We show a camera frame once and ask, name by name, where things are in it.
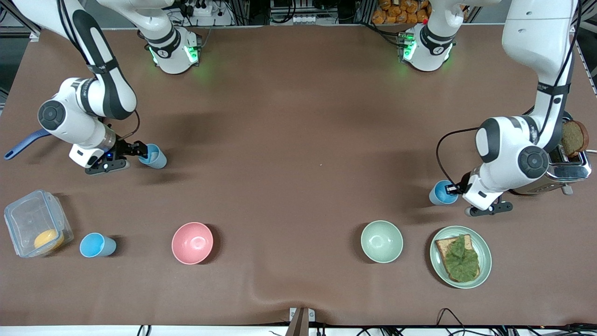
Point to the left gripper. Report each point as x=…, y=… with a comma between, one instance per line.
x=463, y=183

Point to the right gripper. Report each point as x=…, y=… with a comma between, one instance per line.
x=124, y=148

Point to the plain blue cup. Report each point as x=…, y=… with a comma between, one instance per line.
x=95, y=245
x=437, y=196

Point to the blue cup with white mark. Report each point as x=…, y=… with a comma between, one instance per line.
x=158, y=162

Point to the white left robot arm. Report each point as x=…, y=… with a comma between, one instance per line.
x=536, y=46

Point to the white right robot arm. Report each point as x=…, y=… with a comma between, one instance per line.
x=70, y=122

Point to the bread slice under lettuce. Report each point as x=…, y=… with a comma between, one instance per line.
x=443, y=245

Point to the pale green plate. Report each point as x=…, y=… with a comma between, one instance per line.
x=484, y=252

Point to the green lettuce leaf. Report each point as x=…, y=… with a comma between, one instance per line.
x=461, y=261

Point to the pale green bowl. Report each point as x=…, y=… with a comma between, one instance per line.
x=381, y=241

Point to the pink bowl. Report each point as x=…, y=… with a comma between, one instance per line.
x=192, y=242

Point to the beige chrome toaster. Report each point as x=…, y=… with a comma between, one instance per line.
x=571, y=171

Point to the yellow round food piece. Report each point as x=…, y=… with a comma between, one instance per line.
x=47, y=239

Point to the brown toast slice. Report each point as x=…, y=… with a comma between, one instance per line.
x=574, y=137

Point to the clear plastic container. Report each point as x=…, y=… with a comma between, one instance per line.
x=25, y=217

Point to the white power strip with plugs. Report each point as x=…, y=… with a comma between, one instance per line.
x=203, y=9

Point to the brown table mat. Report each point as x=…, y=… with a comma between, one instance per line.
x=298, y=102

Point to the orange snack pile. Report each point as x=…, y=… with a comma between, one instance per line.
x=396, y=14

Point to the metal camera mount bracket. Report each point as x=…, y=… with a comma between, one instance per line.
x=302, y=322

